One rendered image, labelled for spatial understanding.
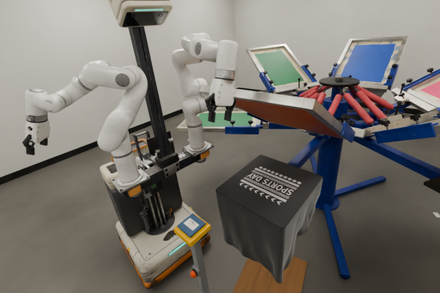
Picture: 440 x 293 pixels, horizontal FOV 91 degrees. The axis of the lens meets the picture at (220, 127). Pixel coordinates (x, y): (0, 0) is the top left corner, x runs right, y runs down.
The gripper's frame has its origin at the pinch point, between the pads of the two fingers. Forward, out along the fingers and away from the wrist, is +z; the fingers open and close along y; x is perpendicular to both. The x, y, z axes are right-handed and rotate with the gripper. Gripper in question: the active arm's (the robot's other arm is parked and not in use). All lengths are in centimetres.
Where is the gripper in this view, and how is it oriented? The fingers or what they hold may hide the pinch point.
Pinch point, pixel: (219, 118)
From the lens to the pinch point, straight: 84.7
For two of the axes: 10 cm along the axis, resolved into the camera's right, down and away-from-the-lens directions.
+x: 7.3, 2.2, -6.5
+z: -1.1, 9.7, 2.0
